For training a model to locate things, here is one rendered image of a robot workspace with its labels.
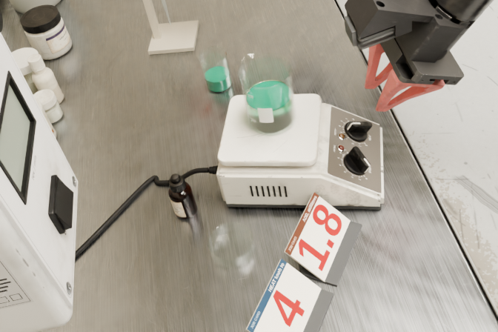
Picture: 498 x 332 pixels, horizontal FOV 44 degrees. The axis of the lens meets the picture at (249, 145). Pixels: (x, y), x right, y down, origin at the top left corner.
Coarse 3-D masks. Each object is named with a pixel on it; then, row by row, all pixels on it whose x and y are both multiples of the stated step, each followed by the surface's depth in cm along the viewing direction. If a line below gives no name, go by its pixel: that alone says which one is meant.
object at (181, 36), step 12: (144, 0) 101; (156, 24) 104; (168, 24) 109; (180, 24) 108; (192, 24) 108; (156, 36) 106; (168, 36) 106; (180, 36) 106; (192, 36) 105; (156, 48) 104; (168, 48) 104; (180, 48) 103; (192, 48) 103
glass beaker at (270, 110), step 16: (240, 64) 72; (256, 64) 74; (272, 64) 74; (288, 64) 71; (240, 80) 70; (256, 80) 75; (288, 80) 70; (256, 96) 70; (272, 96) 70; (288, 96) 71; (256, 112) 72; (272, 112) 71; (288, 112) 73; (256, 128) 74; (272, 128) 73; (288, 128) 74
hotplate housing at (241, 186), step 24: (216, 168) 79; (240, 168) 74; (264, 168) 73; (288, 168) 73; (312, 168) 72; (240, 192) 75; (264, 192) 75; (288, 192) 74; (312, 192) 74; (336, 192) 73; (360, 192) 73
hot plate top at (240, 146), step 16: (240, 96) 80; (304, 96) 78; (240, 112) 78; (304, 112) 76; (320, 112) 76; (224, 128) 76; (240, 128) 76; (304, 128) 74; (224, 144) 74; (240, 144) 74; (256, 144) 74; (272, 144) 73; (288, 144) 73; (304, 144) 73; (224, 160) 73; (240, 160) 72; (256, 160) 72; (272, 160) 71; (288, 160) 71; (304, 160) 71
